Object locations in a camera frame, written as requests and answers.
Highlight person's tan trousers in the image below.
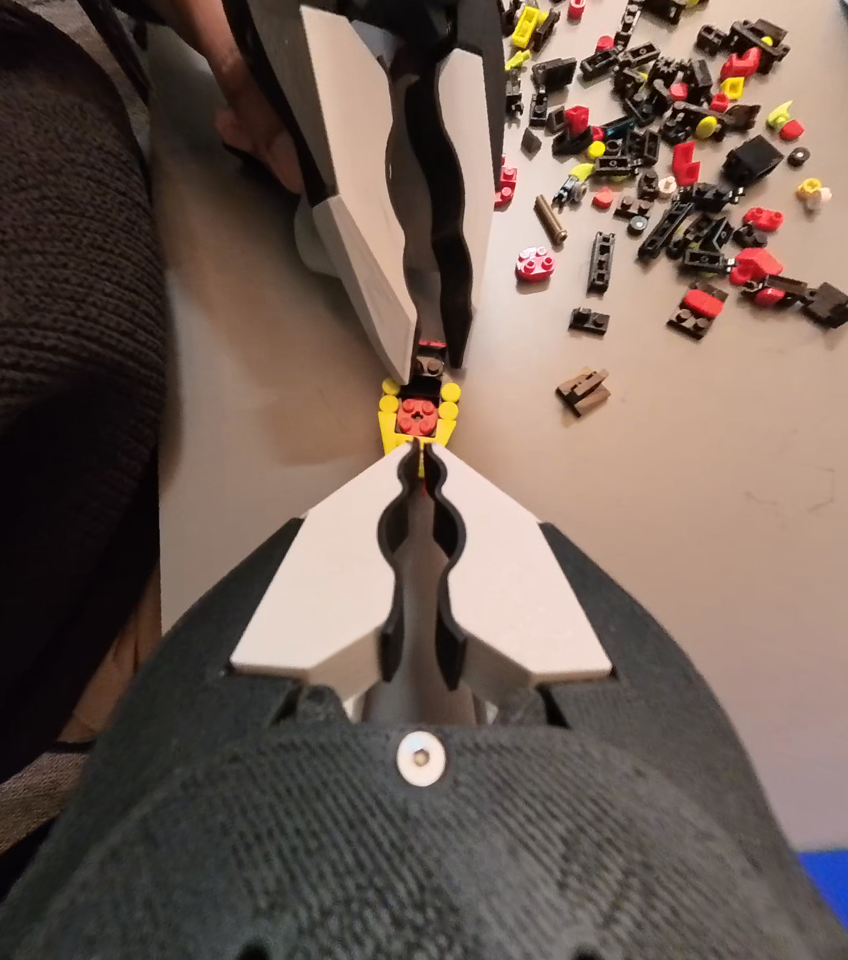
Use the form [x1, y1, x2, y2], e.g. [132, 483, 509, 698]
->
[0, 577, 162, 894]

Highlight partly built lego model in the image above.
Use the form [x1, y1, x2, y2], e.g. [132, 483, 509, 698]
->
[379, 339, 462, 481]

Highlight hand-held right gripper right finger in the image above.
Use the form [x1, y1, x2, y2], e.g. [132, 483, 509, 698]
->
[422, 442, 614, 710]

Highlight tan rod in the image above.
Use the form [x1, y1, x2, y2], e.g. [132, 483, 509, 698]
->
[534, 195, 569, 246]

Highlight person's dark knit sweater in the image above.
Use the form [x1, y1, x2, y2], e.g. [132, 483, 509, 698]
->
[0, 0, 170, 811]

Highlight pile of lego pieces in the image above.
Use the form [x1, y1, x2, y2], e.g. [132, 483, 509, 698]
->
[495, 0, 848, 342]

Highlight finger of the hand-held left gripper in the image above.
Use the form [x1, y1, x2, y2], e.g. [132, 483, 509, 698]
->
[392, 45, 497, 370]
[300, 3, 420, 384]

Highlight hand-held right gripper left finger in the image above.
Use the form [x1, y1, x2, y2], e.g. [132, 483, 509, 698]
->
[229, 441, 421, 710]

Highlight person's left hand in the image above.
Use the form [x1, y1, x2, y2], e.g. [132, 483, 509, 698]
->
[165, 0, 306, 195]

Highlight black bracket brick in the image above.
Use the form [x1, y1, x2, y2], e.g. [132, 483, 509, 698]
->
[802, 282, 848, 329]

